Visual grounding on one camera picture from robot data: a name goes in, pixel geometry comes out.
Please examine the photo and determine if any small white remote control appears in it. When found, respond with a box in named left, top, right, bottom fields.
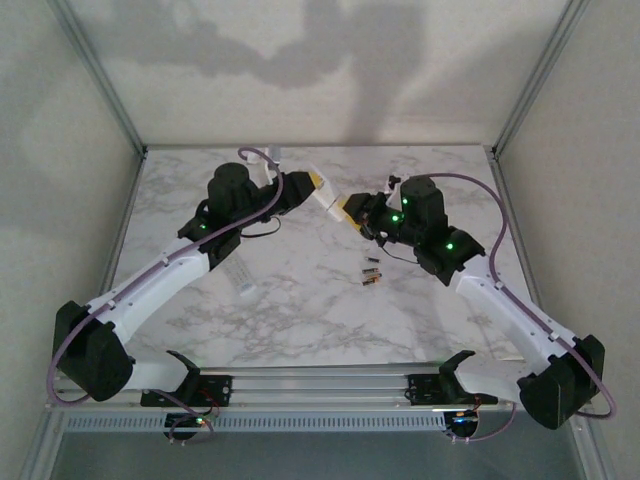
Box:
left=308, top=162, right=350, bottom=224

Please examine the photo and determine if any long white remote control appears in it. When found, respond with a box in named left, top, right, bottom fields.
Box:
left=224, top=255, right=256, bottom=299

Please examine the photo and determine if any thin black right gripper cable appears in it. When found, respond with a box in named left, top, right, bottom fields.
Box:
left=374, top=234, right=426, bottom=264

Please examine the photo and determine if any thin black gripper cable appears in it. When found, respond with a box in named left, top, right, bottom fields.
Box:
left=239, top=214, right=281, bottom=241
left=374, top=234, right=426, bottom=264

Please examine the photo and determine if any thin black left gripper cable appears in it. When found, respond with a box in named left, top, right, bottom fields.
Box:
left=239, top=214, right=281, bottom=241

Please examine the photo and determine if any aluminium table side rail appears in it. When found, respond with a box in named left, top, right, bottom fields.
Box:
left=487, top=147, right=619, bottom=480
left=19, top=149, right=149, bottom=480

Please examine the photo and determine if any aluminium mounting rail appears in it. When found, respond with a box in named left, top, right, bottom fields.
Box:
left=47, top=364, right=521, bottom=414

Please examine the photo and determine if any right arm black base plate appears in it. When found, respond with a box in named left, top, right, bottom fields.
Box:
left=407, top=372, right=499, bottom=406

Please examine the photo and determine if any aluminium frame post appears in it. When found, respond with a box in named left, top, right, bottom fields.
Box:
left=47, top=0, right=149, bottom=157
left=491, top=0, right=589, bottom=159

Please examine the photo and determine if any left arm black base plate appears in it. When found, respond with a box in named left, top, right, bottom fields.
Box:
left=140, top=373, right=235, bottom=407

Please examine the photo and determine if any grey slotted cable duct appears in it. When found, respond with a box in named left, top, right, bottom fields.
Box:
left=64, top=412, right=447, bottom=434

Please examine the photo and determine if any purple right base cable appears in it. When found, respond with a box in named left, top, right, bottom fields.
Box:
left=449, top=399, right=519, bottom=444

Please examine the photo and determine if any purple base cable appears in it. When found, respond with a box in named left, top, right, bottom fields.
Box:
left=159, top=389, right=220, bottom=446
left=449, top=399, right=519, bottom=444

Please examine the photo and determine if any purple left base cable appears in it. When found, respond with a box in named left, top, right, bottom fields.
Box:
left=159, top=389, right=220, bottom=446

